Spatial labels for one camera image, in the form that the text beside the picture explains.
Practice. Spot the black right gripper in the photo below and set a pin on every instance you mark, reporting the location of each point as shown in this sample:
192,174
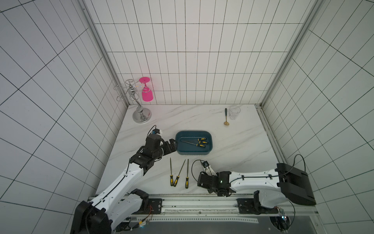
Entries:
205,180

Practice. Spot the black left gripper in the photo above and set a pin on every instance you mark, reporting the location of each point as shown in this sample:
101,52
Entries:
168,149

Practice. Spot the file tool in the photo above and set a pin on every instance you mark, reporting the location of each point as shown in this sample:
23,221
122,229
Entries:
178,176
171,174
200,142
187,175
197,139
195,144

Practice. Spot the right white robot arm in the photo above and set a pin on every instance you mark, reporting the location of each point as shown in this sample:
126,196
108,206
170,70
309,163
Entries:
271,188

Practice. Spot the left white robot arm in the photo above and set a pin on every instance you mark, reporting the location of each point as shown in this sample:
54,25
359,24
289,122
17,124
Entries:
118,201

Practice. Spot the teal plastic storage box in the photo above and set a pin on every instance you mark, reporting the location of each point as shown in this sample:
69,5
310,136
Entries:
190,150

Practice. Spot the chrome glass holder stand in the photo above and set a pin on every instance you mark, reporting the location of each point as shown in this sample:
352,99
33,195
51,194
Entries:
141,114

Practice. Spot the pink plastic wine glass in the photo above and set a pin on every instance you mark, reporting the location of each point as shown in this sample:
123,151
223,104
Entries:
147,93

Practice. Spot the clear glass cup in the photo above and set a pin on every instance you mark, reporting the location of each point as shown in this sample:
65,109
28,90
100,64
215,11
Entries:
234,112

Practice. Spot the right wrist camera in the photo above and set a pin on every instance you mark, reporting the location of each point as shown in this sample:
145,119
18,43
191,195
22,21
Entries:
205,164

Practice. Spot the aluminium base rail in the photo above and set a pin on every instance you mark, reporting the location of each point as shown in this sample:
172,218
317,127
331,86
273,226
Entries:
209,208

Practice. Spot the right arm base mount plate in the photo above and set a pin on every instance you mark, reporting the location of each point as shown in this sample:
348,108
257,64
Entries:
252,207

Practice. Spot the gold spoon black handle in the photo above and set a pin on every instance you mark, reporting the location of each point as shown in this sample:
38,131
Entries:
226,123

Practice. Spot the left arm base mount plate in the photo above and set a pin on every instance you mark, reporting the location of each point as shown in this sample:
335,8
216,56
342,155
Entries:
151,206

